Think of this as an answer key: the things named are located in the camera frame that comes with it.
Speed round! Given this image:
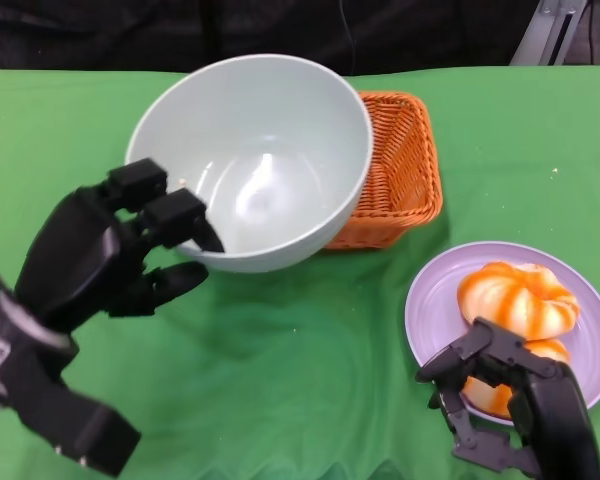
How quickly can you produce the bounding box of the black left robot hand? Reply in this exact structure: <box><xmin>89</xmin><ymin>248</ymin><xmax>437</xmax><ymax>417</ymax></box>
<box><xmin>14</xmin><ymin>158</ymin><xmax>226</xmax><ymax>334</ymax></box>

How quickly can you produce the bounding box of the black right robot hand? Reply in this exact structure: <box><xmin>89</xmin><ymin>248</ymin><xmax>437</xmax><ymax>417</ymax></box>
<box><xmin>414</xmin><ymin>317</ymin><xmax>600</xmax><ymax>480</ymax></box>

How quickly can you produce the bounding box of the smooth orange bagel bread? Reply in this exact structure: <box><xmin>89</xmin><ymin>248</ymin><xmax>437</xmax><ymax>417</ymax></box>
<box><xmin>462</xmin><ymin>337</ymin><xmax>572</xmax><ymax>420</ymax></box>

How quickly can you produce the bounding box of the white-striped orange donut bread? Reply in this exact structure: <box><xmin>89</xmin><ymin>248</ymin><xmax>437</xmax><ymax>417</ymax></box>
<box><xmin>457</xmin><ymin>261</ymin><xmax>581</xmax><ymax>343</ymax></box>

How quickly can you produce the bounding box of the pale green bowl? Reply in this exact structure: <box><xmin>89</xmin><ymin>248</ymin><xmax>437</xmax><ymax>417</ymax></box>
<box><xmin>124</xmin><ymin>54</ymin><xmax>375</xmax><ymax>274</ymax></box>

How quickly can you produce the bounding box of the lavender plate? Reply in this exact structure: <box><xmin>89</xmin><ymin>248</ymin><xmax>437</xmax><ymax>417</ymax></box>
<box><xmin>404</xmin><ymin>241</ymin><xmax>600</xmax><ymax>427</ymax></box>

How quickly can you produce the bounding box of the orange wicker basket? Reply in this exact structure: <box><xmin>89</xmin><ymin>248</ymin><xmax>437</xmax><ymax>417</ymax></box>
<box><xmin>324</xmin><ymin>90</ymin><xmax>444</xmax><ymax>250</ymax></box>

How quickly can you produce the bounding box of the black backdrop cloth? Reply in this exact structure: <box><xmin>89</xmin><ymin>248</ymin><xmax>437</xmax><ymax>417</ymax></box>
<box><xmin>0</xmin><ymin>0</ymin><xmax>600</xmax><ymax>77</ymax></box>

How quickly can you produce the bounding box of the green tablecloth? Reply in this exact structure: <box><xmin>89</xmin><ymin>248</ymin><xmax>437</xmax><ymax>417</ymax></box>
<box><xmin>0</xmin><ymin>64</ymin><xmax>600</xmax><ymax>480</ymax></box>

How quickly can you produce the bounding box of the grey metal stand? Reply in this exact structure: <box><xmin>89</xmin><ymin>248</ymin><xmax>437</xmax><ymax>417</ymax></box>
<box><xmin>510</xmin><ymin>0</ymin><xmax>594</xmax><ymax>66</ymax></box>

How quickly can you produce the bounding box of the thin black hanging cable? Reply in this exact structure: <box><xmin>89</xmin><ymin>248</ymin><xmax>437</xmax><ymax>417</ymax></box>
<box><xmin>586</xmin><ymin>0</ymin><xmax>599</xmax><ymax>66</ymax></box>

